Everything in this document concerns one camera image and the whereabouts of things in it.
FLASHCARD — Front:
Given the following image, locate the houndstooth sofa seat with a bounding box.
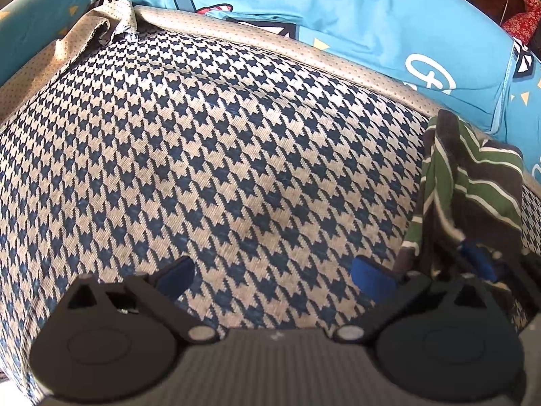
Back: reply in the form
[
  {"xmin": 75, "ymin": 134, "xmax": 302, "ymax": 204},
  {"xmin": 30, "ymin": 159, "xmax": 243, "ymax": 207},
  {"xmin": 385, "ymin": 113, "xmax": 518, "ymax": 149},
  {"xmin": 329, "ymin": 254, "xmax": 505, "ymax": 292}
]
[{"xmin": 0, "ymin": 0, "xmax": 541, "ymax": 406}]

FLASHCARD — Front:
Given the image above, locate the red floral cloth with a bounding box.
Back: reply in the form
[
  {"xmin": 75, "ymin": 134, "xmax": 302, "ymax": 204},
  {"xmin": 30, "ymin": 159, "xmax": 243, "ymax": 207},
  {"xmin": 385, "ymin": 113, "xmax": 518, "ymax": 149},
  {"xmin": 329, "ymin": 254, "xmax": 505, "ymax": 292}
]
[{"xmin": 485, "ymin": 0, "xmax": 541, "ymax": 48}]

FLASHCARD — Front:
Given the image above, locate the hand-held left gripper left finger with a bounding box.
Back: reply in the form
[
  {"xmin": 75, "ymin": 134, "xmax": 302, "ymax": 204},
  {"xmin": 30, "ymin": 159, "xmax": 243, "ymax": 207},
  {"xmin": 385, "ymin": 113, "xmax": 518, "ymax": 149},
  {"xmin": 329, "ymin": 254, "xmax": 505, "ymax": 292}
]
[{"xmin": 63, "ymin": 256, "xmax": 221, "ymax": 345}]

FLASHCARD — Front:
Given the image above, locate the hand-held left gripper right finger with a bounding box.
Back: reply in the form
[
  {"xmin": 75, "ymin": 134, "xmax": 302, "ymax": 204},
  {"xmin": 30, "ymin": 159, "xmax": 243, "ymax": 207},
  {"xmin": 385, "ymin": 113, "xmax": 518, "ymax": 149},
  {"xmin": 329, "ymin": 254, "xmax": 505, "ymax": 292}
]
[{"xmin": 332, "ymin": 257, "xmax": 502, "ymax": 344}]

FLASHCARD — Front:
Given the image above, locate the green brown striped t-shirt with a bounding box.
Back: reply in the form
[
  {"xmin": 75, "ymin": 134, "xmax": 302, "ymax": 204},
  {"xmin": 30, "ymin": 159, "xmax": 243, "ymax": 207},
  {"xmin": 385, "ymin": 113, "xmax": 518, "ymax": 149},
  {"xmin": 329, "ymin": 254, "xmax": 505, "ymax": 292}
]
[{"xmin": 399, "ymin": 109, "xmax": 527, "ymax": 285}]

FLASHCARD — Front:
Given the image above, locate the blue star print sofa cushion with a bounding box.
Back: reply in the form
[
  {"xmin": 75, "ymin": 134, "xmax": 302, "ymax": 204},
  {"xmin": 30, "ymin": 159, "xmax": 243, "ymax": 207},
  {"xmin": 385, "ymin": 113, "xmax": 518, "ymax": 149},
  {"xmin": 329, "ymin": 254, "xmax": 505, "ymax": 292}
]
[{"xmin": 101, "ymin": 0, "xmax": 515, "ymax": 133}]

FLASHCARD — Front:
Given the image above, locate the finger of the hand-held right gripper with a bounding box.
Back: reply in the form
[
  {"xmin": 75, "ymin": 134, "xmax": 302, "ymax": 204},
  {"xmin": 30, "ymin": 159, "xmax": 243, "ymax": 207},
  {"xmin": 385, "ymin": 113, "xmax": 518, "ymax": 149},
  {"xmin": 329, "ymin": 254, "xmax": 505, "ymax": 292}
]
[{"xmin": 458, "ymin": 241, "xmax": 515, "ymax": 286}]

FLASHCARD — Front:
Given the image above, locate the blue script print sofa cushion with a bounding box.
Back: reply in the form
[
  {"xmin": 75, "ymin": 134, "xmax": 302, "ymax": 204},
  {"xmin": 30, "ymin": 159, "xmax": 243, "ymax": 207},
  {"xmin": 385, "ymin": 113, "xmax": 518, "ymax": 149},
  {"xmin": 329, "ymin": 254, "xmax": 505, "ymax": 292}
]
[{"xmin": 491, "ymin": 38, "xmax": 541, "ymax": 179}]

